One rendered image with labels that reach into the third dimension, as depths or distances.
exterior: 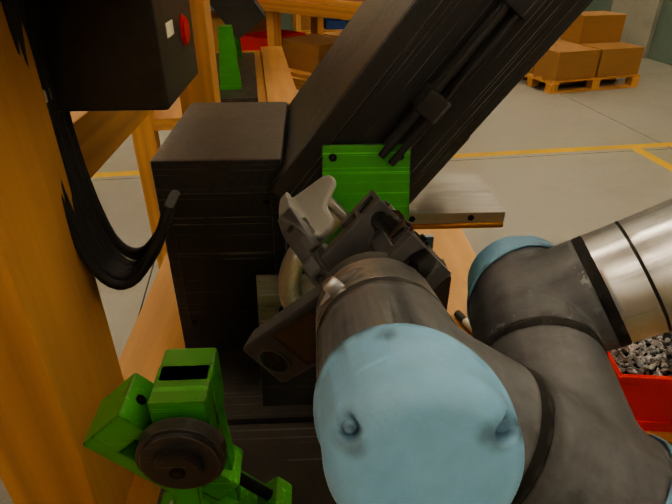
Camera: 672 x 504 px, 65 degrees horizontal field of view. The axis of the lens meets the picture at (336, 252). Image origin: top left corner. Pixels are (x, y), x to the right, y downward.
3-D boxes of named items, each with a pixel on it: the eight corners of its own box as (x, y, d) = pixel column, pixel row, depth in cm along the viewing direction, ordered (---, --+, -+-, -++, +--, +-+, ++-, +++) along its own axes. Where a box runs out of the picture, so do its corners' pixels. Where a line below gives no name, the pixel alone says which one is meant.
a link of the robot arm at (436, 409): (470, 604, 20) (272, 513, 18) (414, 432, 30) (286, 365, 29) (598, 444, 18) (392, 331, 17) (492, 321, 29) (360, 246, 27)
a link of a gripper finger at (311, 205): (321, 161, 50) (369, 215, 44) (278, 205, 51) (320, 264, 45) (301, 143, 48) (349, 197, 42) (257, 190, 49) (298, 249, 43)
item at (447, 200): (475, 188, 98) (477, 173, 97) (502, 229, 84) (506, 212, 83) (265, 192, 97) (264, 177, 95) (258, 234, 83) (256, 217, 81)
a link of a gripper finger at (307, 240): (313, 221, 48) (360, 282, 42) (300, 235, 48) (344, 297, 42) (281, 197, 44) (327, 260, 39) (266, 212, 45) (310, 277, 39)
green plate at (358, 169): (398, 278, 81) (400, 139, 76) (407, 297, 73) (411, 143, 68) (323, 279, 81) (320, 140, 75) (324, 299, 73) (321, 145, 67)
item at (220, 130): (296, 256, 116) (289, 100, 98) (293, 349, 90) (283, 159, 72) (212, 258, 115) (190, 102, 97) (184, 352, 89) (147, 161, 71)
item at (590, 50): (590, 72, 686) (605, 10, 648) (637, 87, 620) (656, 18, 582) (509, 78, 657) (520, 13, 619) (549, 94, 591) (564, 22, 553)
